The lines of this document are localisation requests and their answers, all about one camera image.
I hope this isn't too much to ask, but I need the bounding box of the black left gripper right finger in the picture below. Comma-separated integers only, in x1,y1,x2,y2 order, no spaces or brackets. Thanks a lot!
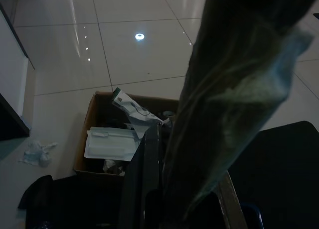
214,172,248,229

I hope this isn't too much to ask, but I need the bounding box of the brown cardboard box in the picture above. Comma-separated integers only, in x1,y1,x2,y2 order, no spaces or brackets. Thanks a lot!
73,90,180,182

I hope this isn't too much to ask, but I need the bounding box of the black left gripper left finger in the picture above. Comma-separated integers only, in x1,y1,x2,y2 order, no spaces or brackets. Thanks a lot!
118,122,163,229

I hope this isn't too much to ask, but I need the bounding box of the blue plastic object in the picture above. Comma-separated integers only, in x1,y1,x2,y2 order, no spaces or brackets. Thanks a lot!
240,201,263,229

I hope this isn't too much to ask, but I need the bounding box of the white cabinet with dark edge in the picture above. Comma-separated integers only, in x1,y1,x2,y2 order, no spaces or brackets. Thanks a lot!
0,3,36,115

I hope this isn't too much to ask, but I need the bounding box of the crumpled white tissue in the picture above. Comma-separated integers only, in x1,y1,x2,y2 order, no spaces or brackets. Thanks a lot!
18,139,58,168

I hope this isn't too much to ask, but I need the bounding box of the white flat plastic package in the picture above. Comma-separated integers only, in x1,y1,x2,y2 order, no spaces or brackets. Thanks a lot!
83,126,148,162

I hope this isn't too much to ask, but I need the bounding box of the straw bristle broom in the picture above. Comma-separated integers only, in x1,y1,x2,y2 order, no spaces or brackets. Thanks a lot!
159,0,319,229

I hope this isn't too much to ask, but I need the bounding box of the large black plastic object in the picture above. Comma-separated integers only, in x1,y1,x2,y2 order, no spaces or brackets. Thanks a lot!
228,120,319,229

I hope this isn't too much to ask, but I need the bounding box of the crumpled white paper scrap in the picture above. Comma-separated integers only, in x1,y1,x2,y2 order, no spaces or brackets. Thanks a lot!
102,159,125,176

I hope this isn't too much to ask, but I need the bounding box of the white green paper packet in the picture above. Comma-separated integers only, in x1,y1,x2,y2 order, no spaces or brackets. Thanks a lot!
111,87,164,126

